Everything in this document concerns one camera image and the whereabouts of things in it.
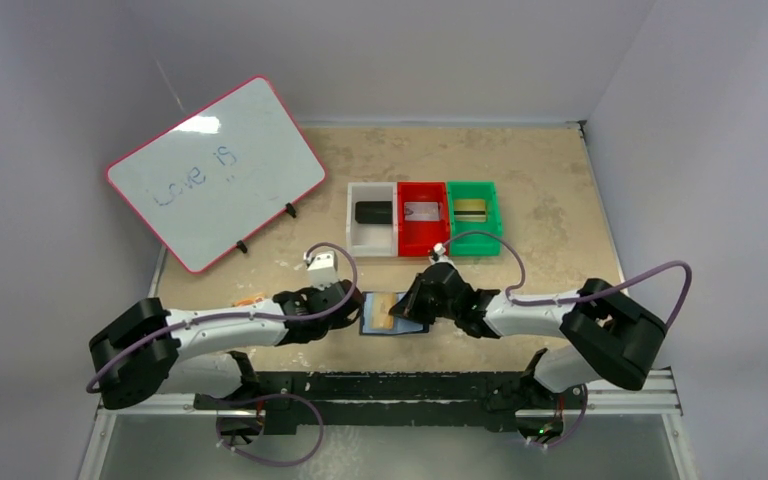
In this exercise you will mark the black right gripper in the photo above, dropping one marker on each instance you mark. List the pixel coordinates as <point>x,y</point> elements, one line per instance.
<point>423,302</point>

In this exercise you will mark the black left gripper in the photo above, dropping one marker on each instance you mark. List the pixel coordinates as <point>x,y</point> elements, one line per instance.
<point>310,291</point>

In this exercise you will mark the gold card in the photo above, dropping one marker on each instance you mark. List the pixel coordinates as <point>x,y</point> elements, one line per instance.
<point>470,210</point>
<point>380,316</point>

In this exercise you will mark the blue leather card holder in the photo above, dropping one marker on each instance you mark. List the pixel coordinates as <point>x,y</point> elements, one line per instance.
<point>401,326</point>

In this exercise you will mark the red plastic bin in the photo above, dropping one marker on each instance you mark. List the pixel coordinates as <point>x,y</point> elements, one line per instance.
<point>417,237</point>

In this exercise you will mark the green plastic bin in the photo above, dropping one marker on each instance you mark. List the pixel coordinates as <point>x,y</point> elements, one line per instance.
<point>468,239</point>

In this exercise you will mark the white plastic bin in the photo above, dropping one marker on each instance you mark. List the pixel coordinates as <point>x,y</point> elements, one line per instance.
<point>371,240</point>

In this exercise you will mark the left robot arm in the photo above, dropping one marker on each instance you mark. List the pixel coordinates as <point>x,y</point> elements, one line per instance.
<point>140,352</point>

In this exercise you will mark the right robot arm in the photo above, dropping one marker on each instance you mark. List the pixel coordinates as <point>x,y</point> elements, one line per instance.
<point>610,336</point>

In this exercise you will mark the silver credit card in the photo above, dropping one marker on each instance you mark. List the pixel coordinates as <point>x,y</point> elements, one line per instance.
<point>422,211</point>

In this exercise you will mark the black card in bin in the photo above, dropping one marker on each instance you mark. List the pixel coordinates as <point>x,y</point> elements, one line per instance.
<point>373,212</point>

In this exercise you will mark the orange circuit board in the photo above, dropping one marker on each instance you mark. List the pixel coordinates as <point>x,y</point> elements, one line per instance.
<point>249,300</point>

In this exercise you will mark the pink framed whiteboard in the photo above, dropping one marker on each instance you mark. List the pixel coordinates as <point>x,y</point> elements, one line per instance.
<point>207,184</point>

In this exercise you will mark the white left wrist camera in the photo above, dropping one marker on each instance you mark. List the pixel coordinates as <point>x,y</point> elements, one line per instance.
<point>322,270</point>

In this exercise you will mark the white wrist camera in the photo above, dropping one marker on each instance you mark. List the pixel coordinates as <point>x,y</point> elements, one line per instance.
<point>438,256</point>
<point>322,270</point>

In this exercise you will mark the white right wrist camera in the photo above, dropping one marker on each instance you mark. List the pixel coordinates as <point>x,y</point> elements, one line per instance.
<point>438,256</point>

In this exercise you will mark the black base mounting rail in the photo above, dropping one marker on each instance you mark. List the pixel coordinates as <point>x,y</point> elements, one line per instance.
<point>497,401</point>

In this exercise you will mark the aluminium frame rail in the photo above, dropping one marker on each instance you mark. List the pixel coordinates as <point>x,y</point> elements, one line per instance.
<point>624,435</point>

